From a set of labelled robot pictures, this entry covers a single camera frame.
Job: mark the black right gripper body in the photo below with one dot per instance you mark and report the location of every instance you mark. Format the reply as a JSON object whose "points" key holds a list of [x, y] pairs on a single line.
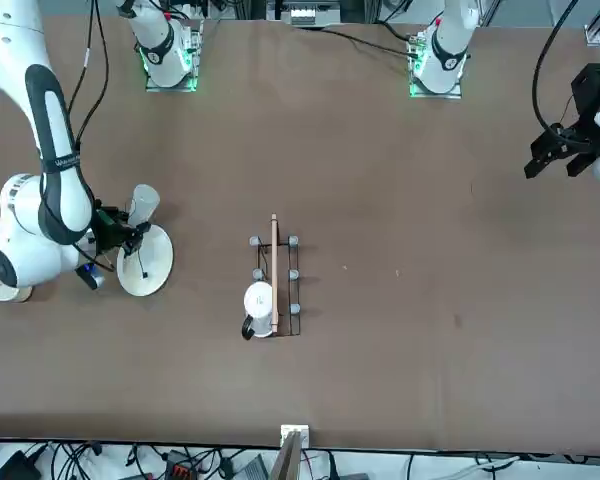
{"points": [[107, 232]]}

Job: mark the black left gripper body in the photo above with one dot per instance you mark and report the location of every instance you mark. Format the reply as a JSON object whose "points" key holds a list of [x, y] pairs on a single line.
{"points": [[592, 92]]}

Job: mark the transparent sauce bottle blue cap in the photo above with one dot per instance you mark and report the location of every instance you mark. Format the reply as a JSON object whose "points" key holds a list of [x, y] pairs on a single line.
{"points": [[145, 205]]}

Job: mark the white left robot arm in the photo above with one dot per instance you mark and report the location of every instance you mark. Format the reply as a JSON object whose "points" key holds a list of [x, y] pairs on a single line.
{"points": [[447, 45]]}

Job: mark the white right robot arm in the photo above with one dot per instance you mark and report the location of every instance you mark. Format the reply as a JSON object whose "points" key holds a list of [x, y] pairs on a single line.
{"points": [[55, 125]]}

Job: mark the white round plate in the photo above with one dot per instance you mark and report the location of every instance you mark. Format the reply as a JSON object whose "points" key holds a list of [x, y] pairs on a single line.
{"points": [[155, 270]]}

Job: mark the wooden stick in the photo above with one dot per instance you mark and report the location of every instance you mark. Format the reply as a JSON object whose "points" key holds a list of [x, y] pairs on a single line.
{"points": [[274, 270]]}

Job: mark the black power strip red switches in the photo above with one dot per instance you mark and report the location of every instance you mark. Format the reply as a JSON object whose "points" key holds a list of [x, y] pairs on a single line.
{"points": [[182, 467]]}

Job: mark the black power adapter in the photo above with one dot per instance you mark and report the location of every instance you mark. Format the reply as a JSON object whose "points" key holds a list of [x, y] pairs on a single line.
{"points": [[17, 465]]}

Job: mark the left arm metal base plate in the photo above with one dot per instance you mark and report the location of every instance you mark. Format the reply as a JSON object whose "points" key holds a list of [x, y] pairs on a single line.
{"points": [[414, 55]]}

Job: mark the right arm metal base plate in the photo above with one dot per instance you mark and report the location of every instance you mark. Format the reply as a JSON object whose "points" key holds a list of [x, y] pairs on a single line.
{"points": [[195, 55]]}

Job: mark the aluminium middle post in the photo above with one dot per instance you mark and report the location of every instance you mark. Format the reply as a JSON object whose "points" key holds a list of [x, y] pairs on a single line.
{"points": [[294, 450]]}

